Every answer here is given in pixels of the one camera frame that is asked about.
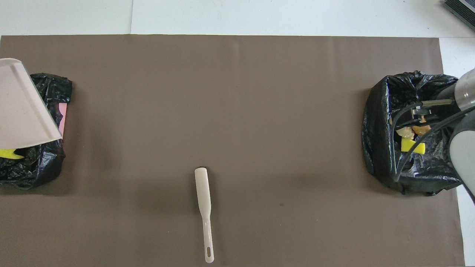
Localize yellow sponge piece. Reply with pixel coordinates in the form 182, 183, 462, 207
0, 148, 25, 160
401, 138, 426, 155

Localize black bagged pink bin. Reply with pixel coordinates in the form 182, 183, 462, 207
0, 73, 73, 189

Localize beige hand brush black bristles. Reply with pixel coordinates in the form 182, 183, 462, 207
194, 167, 215, 264

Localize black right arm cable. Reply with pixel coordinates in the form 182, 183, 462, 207
390, 97, 475, 182

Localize beige plastic dustpan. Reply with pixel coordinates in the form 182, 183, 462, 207
0, 58, 63, 149

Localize brown table mat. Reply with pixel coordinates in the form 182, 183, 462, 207
0, 35, 465, 267

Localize black bagged trash bin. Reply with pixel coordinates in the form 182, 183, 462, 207
362, 70, 464, 196

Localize dark ribbed device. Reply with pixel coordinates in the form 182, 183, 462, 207
443, 0, 475, 31

